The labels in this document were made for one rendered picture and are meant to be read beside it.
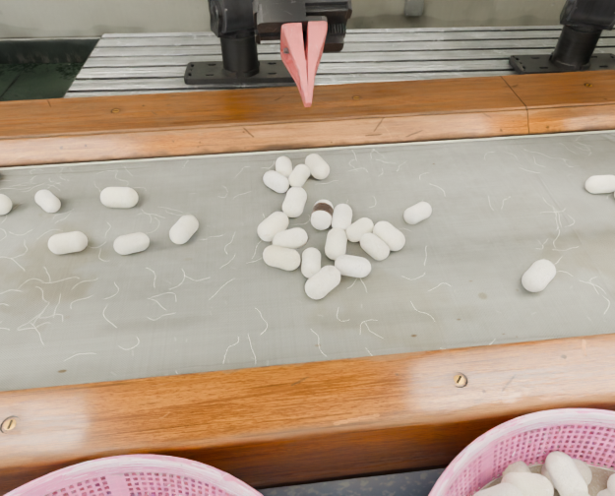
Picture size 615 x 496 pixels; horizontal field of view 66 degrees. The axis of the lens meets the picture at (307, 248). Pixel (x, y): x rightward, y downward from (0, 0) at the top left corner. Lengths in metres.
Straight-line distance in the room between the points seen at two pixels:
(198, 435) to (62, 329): 0.17
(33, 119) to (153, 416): 0.44
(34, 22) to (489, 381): 2.68
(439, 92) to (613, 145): 0.22
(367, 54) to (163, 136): 0.52
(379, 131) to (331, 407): 0.37
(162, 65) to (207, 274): 0.61
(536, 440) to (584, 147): 0.40
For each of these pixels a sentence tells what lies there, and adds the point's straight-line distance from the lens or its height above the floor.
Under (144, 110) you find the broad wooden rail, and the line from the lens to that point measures 0.64.
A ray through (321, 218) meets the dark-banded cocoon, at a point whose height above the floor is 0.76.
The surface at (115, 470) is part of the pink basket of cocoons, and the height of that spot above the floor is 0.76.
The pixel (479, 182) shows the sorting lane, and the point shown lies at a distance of 0.57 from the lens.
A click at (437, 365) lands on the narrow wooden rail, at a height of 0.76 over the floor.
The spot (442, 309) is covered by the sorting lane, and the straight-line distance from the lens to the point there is 0.42.
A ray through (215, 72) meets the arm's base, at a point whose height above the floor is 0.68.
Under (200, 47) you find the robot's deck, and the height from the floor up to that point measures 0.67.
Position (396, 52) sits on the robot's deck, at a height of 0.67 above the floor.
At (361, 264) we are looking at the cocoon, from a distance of 0.42.
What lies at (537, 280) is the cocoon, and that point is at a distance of 0.45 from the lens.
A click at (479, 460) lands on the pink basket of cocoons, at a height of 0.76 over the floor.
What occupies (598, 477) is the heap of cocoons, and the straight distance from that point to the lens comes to 0.41.
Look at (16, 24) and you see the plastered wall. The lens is 2.87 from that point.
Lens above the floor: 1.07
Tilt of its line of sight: 46 degrees down
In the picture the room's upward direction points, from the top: straight up
